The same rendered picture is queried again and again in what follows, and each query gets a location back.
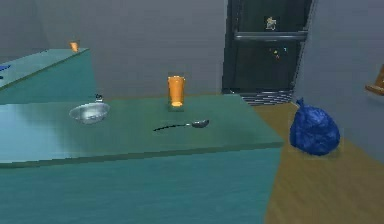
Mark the silver metal bowl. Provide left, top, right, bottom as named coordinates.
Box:
left=68, top=101, right=111, bottom=126

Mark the silver spoon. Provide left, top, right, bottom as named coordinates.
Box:
left=152, top=119, right=211, bottom=132

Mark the tall orange drinking glass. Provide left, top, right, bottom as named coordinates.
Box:
left=167, top=75, right=186, bottom=108

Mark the teal kitchen counter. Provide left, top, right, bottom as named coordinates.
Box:
left=0, top=48, right=285, bottom=224

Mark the black fridge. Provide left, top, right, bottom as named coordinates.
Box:
left=221, top=0, right=315, bottom=106

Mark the blue garbage bag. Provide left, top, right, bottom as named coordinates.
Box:
left=288, top=97, right=341, bottom=157

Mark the brown wooden chair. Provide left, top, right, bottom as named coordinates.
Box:
left=364, top=65, right=384, bottom=97

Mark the grey fridge handle bar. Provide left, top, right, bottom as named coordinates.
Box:
left=233, top=30, right=309, bottom=42

